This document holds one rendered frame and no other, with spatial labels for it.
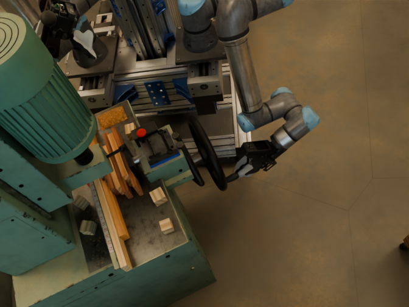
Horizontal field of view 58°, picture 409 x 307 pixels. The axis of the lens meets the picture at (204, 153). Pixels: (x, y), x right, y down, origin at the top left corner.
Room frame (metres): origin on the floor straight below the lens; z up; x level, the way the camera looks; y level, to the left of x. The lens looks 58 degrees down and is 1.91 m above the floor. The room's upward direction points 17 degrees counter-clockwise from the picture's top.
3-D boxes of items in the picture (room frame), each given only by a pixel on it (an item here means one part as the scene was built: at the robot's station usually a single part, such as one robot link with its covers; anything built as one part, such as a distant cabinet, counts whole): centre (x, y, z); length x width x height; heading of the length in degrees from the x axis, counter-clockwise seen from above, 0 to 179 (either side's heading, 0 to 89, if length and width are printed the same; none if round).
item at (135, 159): (0.65, 0.20, 0.95); 0.09 x 0.07 x 0.09; 9
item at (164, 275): (0.60, 0.45, 0.36); 0.58 x 0.45 x 0.71; 99
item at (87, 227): (0.53, 0.44, 0.82); 0.04 x 0.04 x 0.04; 68
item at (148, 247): (0.64, 0.22, 0.87); 0.61 x 0.30 x 0.06; 9
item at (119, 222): (0.71, 0.34, 0.92); 0.60 x 0.02 x 0.04; 9
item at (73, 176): (0.62, 0.35, 1.03); 0.14 x 0.07 x 0.09; 99
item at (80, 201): (0.63, 0.46, 0.82); 0.03 x 0.03 x 0.04; 42
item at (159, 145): (0.66, 0.14, 0.99); 0.13 x 0.11 x 0.06; 9
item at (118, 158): (0.67, 0.26, 0.94); 0.17 x 0.02 x 0.07; 9
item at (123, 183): (0.66, 0.28, 0.93); 0.24 x 0.02 x 0.05; 9
